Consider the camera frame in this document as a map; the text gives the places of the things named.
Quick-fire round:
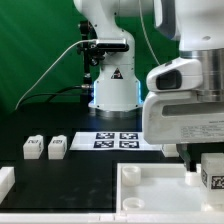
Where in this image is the white left obstacle block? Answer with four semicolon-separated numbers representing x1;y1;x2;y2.
0;167;15;204

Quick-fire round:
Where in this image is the white square table top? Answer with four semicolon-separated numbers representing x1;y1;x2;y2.
116;163;224;214

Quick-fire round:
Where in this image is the white tag sheet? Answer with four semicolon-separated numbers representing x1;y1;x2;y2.
70;132;162;151

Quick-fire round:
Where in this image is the black base cable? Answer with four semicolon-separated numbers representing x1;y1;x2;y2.
19;84;95;107

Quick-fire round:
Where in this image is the white front obstacle bar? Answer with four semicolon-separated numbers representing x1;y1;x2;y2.
0;213;224;224

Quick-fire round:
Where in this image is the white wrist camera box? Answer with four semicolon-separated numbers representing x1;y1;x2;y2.
146;57;203;92

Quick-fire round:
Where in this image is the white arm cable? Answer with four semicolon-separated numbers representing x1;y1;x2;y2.
137;0;162;66

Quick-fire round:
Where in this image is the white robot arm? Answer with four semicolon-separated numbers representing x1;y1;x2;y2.
73;0;224;171

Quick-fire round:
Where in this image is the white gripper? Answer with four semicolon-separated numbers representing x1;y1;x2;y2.
142;91;224;172

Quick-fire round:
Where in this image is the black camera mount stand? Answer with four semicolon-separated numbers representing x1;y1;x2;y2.
77;20;105;104

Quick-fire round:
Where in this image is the grey camera cable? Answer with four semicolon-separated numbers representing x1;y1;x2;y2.
14;39;98;111

